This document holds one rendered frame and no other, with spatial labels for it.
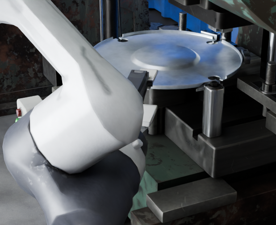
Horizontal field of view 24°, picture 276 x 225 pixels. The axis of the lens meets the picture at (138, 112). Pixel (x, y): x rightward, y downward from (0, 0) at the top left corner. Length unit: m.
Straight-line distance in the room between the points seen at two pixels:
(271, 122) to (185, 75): 0.17
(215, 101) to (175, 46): 0.23
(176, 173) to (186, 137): 0.08
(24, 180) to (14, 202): 1.46
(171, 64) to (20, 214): 1.12
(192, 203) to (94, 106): 0.40
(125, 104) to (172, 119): 0.49
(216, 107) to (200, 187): 0.14
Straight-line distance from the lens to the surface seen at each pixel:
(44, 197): 0.76
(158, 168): 1.14
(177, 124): 1.19
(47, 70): 1.51
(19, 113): 1.43
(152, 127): 1.22
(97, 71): 0.72
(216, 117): 1.10
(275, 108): 1.15
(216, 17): 1.16
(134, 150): 0.86
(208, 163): 1.11
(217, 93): 1.08
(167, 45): 1.28
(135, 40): 1.32
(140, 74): 0.99
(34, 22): 0.74
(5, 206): 2.22
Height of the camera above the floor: 1.23
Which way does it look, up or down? 26 degrees down
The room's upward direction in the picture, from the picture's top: straight up
